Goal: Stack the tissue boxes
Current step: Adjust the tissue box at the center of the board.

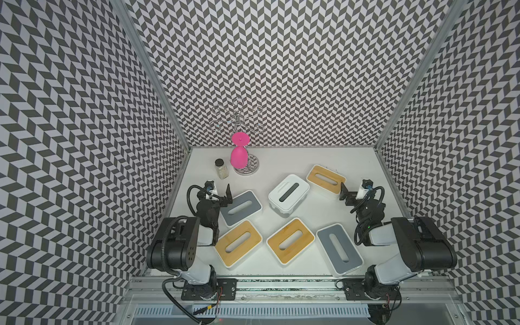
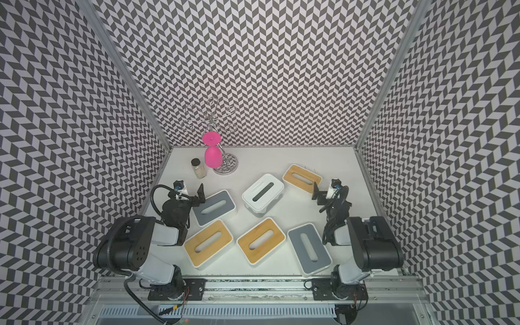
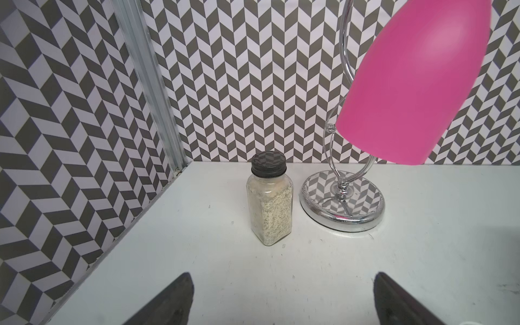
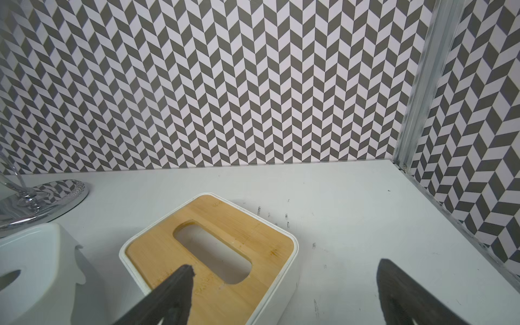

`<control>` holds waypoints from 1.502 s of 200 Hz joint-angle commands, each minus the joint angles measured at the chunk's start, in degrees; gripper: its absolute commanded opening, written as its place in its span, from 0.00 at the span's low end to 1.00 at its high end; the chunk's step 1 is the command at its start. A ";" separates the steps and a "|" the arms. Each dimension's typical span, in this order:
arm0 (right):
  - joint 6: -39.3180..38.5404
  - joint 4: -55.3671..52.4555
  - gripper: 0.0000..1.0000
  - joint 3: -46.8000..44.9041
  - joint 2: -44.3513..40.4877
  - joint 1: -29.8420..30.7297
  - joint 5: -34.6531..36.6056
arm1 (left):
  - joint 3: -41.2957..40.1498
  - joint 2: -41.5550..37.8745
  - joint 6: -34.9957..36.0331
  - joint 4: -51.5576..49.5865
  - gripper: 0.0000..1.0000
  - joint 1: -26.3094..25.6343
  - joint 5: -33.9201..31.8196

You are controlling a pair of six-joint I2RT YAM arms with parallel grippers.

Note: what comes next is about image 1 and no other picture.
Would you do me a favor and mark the grey lid tissue box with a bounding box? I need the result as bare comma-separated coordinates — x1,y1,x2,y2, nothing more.
316,223,364,278
220,190,263,227

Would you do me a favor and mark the all white tissue box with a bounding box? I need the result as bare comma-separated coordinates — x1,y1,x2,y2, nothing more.
268,174,310,218

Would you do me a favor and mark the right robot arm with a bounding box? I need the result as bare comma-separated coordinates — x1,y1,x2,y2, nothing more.
339,180,457,301

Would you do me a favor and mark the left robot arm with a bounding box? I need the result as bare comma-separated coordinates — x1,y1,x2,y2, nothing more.
146,181,233,299

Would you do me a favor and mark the small glass spice jar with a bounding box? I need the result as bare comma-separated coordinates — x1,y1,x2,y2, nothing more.
215,158,229,180

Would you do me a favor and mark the pink plastic goblet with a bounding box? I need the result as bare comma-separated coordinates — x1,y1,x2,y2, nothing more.
230,132,251,169

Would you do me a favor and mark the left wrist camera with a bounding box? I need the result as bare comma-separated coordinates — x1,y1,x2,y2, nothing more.
204,180,218,200

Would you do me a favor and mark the chrome wire cup rack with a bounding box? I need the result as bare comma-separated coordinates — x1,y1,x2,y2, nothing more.
213,97,263,176

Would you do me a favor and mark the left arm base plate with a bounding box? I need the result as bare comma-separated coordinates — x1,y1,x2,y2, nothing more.
181,278,238,301

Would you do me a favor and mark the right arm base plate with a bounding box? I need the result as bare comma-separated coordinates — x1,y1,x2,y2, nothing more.
334,278,402,303

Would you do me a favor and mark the aluminium mounting rail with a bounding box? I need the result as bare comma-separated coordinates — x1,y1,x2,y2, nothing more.
121,276,462,304

